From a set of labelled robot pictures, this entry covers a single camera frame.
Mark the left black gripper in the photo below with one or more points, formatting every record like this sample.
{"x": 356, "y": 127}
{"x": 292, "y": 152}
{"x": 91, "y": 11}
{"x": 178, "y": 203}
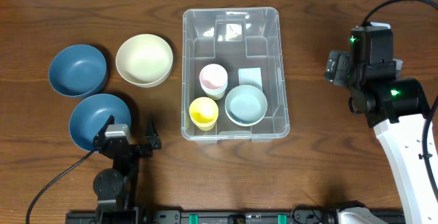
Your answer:
{"x": 150, "y": 135}

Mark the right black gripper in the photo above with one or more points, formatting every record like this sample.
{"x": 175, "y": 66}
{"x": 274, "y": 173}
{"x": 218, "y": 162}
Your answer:
{"x": 350, "y": 63}

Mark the cream large bowl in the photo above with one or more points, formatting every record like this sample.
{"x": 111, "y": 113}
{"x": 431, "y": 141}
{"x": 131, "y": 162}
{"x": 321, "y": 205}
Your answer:
{"x": 144, "y": 60}

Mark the yellow cup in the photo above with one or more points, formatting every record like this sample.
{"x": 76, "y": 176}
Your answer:
{"x": 203, "y": 110}
{"x": 204, "y": 124}

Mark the pink cup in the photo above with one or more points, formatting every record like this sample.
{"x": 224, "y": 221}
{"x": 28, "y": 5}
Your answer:
{"x": 213, "y": 76}

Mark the clear plastic storage container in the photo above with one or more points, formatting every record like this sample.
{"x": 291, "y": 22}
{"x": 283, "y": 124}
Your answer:
{"x": 235, "y": 38}

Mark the grey small bowl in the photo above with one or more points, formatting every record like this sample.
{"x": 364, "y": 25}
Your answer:
{"x": 245, "y": 105}

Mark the light blue cup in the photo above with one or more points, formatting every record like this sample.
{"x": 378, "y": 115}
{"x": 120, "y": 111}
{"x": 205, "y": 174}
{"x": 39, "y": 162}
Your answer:
{"x": 214, "y": 91}

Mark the cream white cup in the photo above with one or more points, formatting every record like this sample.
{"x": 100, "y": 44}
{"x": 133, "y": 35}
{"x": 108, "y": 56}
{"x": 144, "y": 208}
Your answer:
{"x": 215, "y": 95}

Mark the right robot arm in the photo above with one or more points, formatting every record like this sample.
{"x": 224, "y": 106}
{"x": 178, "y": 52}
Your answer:
{"x": 396, "y": 109}

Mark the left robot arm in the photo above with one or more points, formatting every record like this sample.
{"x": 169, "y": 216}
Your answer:
{"x": 116, "y": 187}

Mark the dark blue bowl lower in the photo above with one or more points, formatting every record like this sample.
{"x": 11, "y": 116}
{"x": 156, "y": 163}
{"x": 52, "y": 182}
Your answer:
{"x": 91, "y": 114}

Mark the dark blue bowl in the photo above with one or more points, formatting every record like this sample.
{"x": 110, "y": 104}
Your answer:
{"x": 78, "y": 71}
{"x": 91, "y": 114}

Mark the dark blue bowl upper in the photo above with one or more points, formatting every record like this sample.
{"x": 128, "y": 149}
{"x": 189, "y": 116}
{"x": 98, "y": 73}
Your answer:
{"x": 78, "y": 71}

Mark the white paper label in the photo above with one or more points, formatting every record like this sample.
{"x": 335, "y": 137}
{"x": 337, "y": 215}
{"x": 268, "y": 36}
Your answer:
{"x": 250, "y": 76}

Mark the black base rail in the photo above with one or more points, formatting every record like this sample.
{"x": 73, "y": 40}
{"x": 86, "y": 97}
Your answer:
{"x": 296, "y": 216}

